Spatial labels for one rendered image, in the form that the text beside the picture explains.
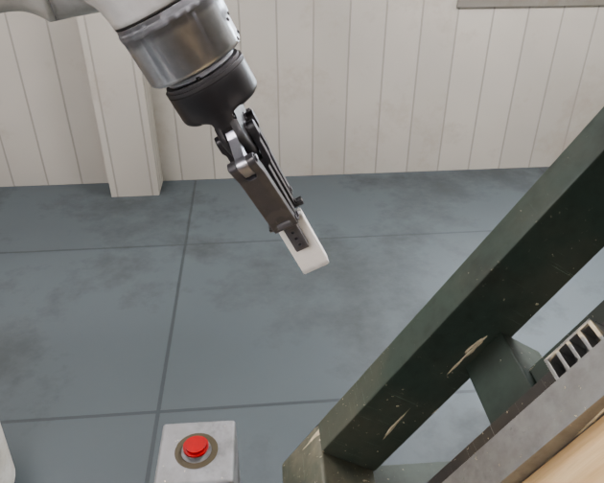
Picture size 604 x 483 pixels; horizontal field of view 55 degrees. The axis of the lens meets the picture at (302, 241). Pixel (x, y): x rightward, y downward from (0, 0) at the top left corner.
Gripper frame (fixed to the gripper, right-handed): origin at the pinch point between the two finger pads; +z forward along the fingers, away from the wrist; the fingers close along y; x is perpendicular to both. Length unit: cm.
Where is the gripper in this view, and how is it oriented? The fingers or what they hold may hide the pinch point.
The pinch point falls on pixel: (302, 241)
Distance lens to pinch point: 60.2
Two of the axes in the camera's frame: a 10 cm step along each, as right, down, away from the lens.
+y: -0.9, -5.3, 8.4
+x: -9.0, 4.1, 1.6
